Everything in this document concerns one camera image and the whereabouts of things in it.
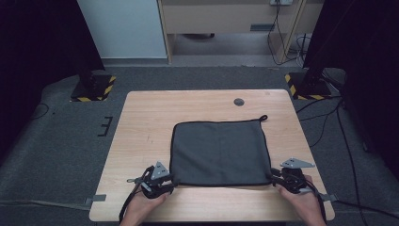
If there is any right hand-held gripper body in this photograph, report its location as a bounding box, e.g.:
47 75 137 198
279 157 316 194

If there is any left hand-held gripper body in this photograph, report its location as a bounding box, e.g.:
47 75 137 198
126 161 173 200

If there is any grey and yellow towel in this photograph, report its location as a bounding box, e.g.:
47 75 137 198
168 114 273 188

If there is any person's left hand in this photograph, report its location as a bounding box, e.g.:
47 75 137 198
123 191 170 222

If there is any person's right hand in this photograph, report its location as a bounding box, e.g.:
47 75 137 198
276 174 326 221

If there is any grey tape piece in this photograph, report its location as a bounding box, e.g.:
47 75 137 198
84 194 107 206
319 193 340 203

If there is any black stand base striped tape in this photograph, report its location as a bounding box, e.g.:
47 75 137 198
284 70 333 102
70 70 117 103

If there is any dark curtain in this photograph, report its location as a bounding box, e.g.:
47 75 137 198
0 0 106 158
302 0 399 177

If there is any white cabinet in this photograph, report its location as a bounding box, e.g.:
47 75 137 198
77 0 168 60

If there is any beige wooden desk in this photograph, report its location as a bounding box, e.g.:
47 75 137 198
156 0 326 65

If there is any left hand-held gripper cable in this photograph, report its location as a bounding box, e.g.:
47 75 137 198
118 166 154 224

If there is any hand-held gripper cable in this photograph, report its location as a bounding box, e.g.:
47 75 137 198
300 180 327 225
118 166 154 224

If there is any black cable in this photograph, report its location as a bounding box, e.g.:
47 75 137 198
295 95 344 115
332 200 399 220
336 103 366 226
299 103 343 149
295 33 311 69
266 3 302 67
31 103 51 121

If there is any right hand-held gripper cable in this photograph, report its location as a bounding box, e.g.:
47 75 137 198
300 180 327 225

